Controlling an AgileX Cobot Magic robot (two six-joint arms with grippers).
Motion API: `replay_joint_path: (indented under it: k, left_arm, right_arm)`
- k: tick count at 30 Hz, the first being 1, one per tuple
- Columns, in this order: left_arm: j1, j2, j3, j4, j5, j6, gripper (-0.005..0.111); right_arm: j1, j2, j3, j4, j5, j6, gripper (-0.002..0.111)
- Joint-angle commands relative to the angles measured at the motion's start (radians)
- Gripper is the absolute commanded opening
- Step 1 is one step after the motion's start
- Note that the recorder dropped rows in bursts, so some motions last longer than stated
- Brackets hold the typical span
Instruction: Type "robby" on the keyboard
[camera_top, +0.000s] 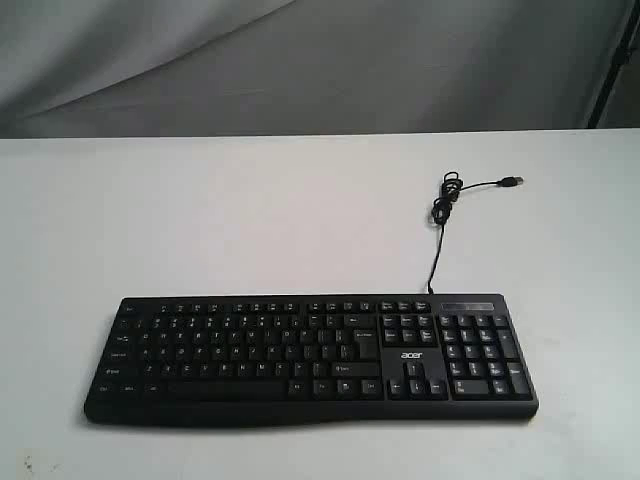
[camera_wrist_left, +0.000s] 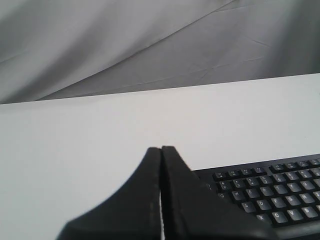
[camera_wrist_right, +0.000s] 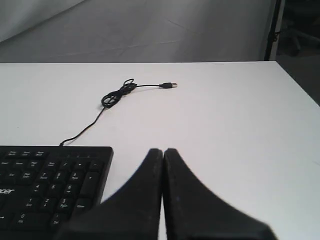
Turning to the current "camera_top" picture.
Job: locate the black Acer keyboard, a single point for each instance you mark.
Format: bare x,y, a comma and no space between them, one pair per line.
231,361

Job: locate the grey fabric backdrop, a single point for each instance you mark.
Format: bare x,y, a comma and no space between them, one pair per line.
221,68

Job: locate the black tripod stand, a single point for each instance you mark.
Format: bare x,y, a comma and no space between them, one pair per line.
619,58

